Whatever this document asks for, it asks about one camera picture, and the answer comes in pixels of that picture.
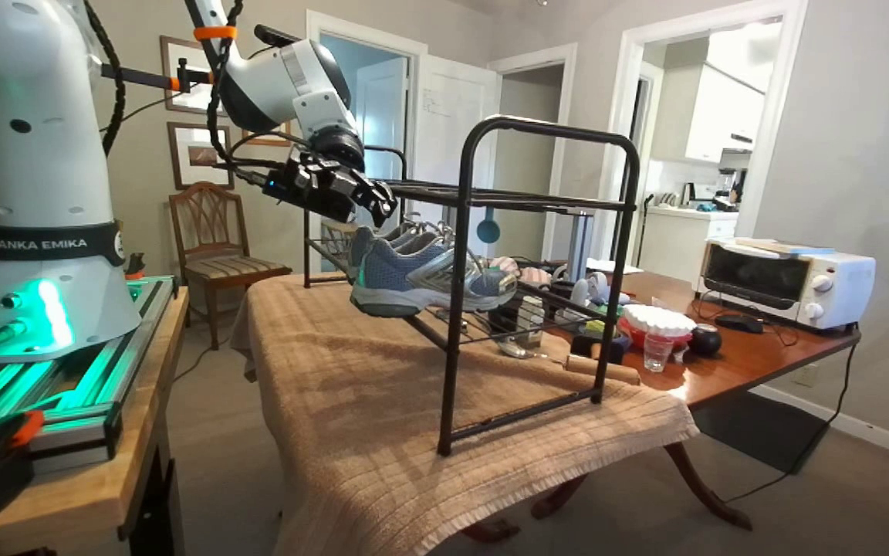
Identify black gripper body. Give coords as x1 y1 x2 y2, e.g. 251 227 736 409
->
274 151 399 227

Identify grey blue running sneaker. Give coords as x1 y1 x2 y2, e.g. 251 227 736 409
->
348 230 522 318
345 216 469 264

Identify blue round scoop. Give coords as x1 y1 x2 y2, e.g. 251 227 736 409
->
472 205 503 246

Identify dark framed picture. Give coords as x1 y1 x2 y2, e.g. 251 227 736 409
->
166 121 238 192

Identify white panel door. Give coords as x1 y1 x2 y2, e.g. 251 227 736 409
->
412 56 507 261

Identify wooden chair striped cushion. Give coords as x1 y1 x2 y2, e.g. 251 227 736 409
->
166 183 295 352

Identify black metal shoe rack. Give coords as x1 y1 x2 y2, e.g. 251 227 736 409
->
304 114 641 460

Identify large light framed picture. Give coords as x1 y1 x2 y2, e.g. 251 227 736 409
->
162 33 228 119

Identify glass jar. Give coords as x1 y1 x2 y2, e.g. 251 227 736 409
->
513 293 550 359

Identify tan woven tablecloth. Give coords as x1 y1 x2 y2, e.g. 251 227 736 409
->
228 272 705 556

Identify wooden roller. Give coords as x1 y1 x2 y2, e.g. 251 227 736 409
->
561 349 641 391

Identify white bowl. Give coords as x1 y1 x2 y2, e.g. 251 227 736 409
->
623 303 697 342

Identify white kitchen counter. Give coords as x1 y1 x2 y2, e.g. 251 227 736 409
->
637 201 740 284

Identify clear glass cup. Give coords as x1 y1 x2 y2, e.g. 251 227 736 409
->
640 331 679 376

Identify wooden workbench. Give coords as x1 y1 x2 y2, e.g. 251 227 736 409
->
0 288 190 556

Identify white toaster oven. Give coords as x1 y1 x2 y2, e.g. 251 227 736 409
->
694 239 876 333

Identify dark wooden dining table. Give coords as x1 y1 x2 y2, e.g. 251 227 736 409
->
464 270 863 543

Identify black camera stand orange clips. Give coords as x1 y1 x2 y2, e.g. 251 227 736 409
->
100 56 215 102

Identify black corrugated cable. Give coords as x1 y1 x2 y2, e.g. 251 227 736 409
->
78 0 263 166

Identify aluminium base frame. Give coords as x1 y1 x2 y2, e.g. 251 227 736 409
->
0 276 175 460

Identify white wall cabinet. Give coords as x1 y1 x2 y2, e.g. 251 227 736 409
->
682 56 770 166

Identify black power cord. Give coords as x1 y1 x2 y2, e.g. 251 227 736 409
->
749 329 862 507

